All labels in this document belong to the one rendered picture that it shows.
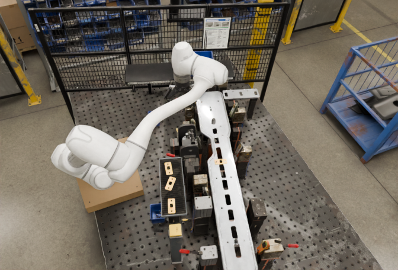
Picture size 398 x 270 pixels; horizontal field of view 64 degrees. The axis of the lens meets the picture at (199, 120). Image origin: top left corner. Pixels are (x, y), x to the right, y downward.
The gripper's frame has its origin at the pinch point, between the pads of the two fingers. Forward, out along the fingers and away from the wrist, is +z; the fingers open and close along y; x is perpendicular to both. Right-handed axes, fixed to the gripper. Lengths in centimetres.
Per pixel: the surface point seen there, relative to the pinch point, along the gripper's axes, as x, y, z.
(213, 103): 42, 28, 46
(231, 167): -16, 31, 46
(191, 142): -5.5, 5.2, 29.2
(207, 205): -46, 11, 35
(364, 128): 70, 205, 128
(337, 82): 107, 176, 93
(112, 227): -36, -49, 78
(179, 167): -22.9, -3.6, 30.1
